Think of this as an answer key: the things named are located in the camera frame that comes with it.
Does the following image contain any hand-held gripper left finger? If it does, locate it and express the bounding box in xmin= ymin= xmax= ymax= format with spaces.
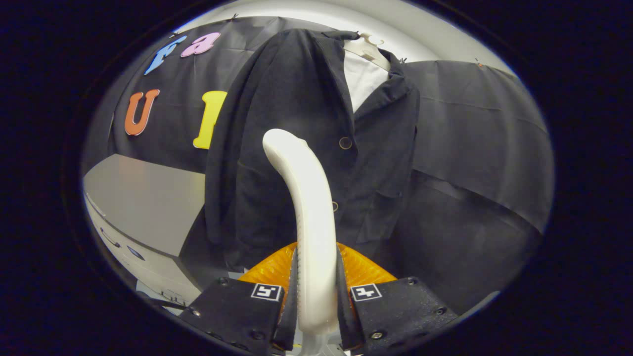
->
xmin=179 ymin=241 xmax=300 ymax=354

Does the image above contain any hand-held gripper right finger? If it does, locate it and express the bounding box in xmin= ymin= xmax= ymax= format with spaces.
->
xmin=336 ymin=242 xmax=458 ymax=354

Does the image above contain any white garment steamer wand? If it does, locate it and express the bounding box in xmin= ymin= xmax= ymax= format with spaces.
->
xmin=262 ymin=129 xmax=342 ymax=356

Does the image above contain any black jacket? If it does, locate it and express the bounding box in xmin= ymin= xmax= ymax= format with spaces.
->
xmin=204 ymin=28 xmax=421 ymax=272

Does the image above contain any grey cabinet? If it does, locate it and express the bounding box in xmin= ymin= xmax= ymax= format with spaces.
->
xmin=83 ymin=153 xmax=208 ymax=307

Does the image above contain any black backdrop cloth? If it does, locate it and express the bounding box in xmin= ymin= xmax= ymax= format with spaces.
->
xmin=82 ymin=16 xmax=554 ymax=314

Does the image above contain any white plastic hanger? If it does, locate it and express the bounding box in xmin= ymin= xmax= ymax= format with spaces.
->
xmin=345 ymin=32 xmax=391 ymax=71

